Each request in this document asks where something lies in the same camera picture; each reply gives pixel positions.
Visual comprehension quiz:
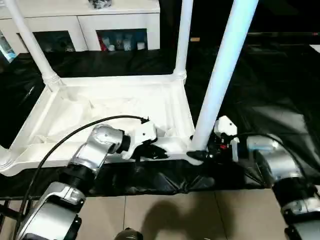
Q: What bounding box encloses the white cabinet with glass doors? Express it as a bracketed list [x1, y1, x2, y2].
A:
[0, 0, 161, 54]

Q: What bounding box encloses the white plastic table top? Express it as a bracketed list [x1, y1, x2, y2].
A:
[0, 72, 205, 177]

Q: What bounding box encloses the dark brown rounded object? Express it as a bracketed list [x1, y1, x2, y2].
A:
[116, 227, 144, 240]

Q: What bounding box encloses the long black bar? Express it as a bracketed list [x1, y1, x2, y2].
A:
[247, 31, 320, 38]

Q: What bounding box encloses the white plastic table leg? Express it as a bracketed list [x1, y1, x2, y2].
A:
[190, 0, 260, 154]
[0, 146, 16, 176]
[173, 0, 195, 81]
[4, 0, 63, 93]

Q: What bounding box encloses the black mat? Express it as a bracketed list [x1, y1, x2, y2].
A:
[0, 48, 320, 198]

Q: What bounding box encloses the black folding table frame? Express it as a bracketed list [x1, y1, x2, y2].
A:
[0, 197, 29, 221]

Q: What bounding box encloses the grey speckled ornament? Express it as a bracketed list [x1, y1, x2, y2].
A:
[88, 0, 113, 10]

